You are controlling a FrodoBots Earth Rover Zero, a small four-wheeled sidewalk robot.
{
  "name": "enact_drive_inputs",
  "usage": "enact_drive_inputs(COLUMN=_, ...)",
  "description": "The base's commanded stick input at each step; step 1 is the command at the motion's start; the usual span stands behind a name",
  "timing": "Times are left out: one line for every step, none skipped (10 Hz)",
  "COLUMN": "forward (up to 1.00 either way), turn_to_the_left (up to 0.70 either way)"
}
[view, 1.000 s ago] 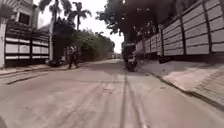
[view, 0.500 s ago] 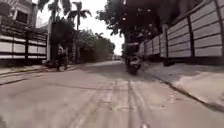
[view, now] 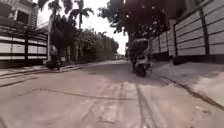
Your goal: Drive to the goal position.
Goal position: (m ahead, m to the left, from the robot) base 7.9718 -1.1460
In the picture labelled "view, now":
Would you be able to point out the pale concrete verge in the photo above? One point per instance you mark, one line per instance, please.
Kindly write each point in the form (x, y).
(200, 78)

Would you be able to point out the slender palm tree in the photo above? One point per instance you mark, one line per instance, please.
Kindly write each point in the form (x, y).
(80, 20)

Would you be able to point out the white and black slatted gate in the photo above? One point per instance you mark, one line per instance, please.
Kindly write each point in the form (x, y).
(21, 46)

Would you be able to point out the grey concrete road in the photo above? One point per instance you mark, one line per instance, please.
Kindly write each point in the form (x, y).
(100, 96)

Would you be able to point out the large dark tree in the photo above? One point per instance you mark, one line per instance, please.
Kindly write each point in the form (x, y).
(140, 20)

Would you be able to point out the white slatted fence wall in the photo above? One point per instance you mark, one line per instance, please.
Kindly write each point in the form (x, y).
(193, 35)

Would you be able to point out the green hedge of bushes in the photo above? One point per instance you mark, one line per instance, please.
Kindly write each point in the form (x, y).
(96, 45)

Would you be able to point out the concrete sidewalk strip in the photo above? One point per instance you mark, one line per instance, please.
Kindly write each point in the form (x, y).
(30, 70)

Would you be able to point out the grey building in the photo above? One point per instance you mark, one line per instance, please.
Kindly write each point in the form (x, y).
(18, 13)

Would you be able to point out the dark potted plant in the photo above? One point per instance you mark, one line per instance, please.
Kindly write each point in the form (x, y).
(53, 61)

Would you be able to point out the tall palm tree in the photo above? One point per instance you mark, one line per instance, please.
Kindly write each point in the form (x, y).
(60, 30)

